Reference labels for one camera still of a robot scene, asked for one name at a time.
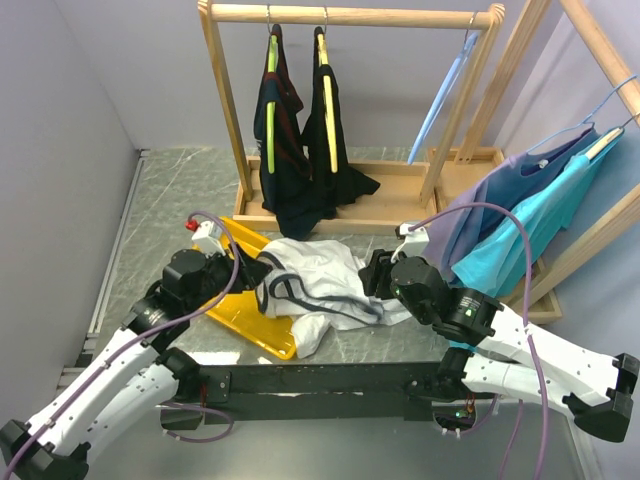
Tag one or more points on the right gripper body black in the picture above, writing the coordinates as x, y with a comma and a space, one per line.
381, 264

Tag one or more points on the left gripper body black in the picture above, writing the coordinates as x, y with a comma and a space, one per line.
217, 270

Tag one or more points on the white tank top navy trim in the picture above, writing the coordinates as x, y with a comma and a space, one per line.
317, 285

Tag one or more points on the light blue plastic hanger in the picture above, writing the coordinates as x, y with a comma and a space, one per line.
443, 92

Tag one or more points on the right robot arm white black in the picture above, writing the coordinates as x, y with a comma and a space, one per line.
495, 351

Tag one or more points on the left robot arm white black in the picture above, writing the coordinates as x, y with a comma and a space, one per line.
138, 369

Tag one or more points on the black tank top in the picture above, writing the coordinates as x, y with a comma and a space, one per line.
335, 182

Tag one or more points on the navy red striped tank top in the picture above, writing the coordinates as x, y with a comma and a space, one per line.
288, 193

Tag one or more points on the yellow hanger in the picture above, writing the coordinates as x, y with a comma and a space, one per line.
330, 124

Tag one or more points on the green hanger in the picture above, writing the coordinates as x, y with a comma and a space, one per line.
272, 61

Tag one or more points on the wooden hanger right rack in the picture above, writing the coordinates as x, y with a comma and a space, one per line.
606, 139

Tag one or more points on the yellow plastic tray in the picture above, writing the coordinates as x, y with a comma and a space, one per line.
239, 312

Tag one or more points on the wooden clothes rack centre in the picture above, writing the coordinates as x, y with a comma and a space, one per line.
385, 64

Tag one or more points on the wooden clothes rack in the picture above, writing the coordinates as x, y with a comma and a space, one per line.
622, 215
385, 64

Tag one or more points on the black base bar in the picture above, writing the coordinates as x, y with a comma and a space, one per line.
324, 391

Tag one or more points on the turquoise t-shirt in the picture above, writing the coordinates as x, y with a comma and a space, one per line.
520, 235

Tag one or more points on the purple t-shirt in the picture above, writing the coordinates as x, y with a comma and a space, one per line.
454, 235

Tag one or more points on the wooden clothes rack right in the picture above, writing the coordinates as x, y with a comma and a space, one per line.
622, 215

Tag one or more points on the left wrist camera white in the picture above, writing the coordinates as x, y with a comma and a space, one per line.
206, 236

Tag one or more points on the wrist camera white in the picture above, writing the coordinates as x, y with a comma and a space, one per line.
413, 242
206, 236

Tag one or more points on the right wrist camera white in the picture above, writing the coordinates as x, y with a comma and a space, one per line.
413, 242

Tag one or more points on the blue wire hanger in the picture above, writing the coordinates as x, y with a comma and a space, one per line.
580, 120

